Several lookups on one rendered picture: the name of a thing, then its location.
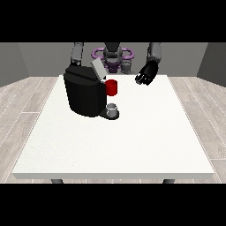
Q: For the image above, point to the dark table leg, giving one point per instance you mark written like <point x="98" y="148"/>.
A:
<point x="57" y="181"/>
<point x="169" y="181"/>

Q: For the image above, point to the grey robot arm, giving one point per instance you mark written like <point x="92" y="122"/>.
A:
<point x="77" y="53"/>
<point x="154" y="51"/>

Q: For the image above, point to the pale grey machine lid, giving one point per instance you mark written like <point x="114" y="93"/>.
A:
<point x="98" y="69"/>

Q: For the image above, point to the red pod holder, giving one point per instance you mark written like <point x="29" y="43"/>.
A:
<point x="111" y="87"/>

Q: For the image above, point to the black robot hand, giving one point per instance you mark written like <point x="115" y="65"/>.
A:
<point x="149" y="72"/>

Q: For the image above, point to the small grey coffee pod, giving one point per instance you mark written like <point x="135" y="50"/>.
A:
<point x="126" y="67"/>

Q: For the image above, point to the small grey cup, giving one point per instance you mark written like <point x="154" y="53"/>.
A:
<point x="112" y="109"/>

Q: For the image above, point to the grey robot trunk purple rings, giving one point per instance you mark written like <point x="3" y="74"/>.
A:
<point x="111" y="54"/>

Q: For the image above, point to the black coffee machine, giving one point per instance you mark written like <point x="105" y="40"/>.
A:
<point x="84" y="92"/>

